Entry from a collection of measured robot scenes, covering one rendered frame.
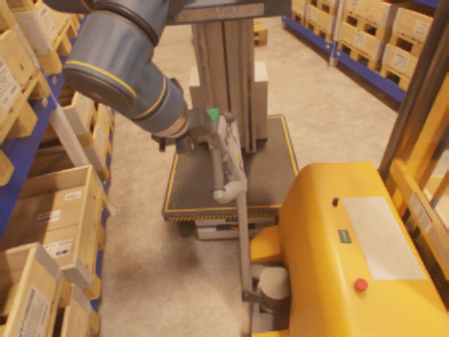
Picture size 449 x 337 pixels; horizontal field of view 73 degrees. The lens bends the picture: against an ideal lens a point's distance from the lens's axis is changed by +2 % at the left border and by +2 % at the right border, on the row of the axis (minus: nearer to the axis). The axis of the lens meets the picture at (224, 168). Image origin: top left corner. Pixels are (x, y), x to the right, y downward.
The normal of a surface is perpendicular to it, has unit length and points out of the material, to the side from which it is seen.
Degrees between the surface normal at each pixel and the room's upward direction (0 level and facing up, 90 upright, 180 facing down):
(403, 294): 0
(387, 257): 0
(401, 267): 0
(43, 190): 90
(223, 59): 90
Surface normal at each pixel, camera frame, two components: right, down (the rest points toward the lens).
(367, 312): -0.08, -0.75
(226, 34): -0.01, 0.66
